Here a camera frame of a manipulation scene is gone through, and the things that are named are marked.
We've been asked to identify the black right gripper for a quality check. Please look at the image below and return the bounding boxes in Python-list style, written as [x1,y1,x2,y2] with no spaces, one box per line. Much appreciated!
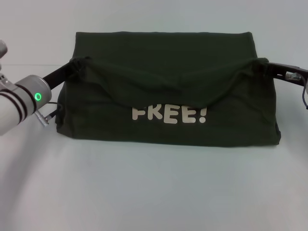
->
[267,62,308,87]

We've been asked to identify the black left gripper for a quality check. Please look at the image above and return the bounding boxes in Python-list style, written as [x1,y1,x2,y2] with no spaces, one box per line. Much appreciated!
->
[42,62,76,90]

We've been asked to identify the dark green shirt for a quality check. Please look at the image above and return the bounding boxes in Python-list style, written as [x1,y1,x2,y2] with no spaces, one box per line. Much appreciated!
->
[54,30,282,146]

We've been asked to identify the blue cable with clear plug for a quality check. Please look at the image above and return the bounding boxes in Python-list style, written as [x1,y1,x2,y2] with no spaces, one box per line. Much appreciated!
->
[285,71,308,114]

